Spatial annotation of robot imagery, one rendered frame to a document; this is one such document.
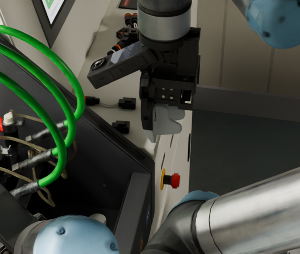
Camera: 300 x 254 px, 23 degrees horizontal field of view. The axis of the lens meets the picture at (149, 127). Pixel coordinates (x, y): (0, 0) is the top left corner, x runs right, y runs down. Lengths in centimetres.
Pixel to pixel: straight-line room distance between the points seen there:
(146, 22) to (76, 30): 73
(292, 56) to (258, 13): 212
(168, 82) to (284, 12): 25
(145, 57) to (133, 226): 44
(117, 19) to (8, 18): 54
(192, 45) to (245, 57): 199
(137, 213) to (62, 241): 73
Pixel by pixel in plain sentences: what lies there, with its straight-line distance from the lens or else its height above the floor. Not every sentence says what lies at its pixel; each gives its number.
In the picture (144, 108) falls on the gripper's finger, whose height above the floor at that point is 131.
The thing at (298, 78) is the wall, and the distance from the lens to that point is 306.
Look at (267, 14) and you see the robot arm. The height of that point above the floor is 153.
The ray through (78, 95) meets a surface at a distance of 130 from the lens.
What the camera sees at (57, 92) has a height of 125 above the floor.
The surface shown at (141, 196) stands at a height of 95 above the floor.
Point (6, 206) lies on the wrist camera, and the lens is 89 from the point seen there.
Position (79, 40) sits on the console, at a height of 103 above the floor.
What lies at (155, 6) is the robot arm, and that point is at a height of 148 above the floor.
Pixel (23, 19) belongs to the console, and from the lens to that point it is 148.
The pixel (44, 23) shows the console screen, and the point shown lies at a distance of 156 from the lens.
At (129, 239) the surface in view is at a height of 95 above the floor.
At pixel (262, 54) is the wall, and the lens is 300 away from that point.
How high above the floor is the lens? 198
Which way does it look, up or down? 40 degrees down
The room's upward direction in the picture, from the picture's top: straight up
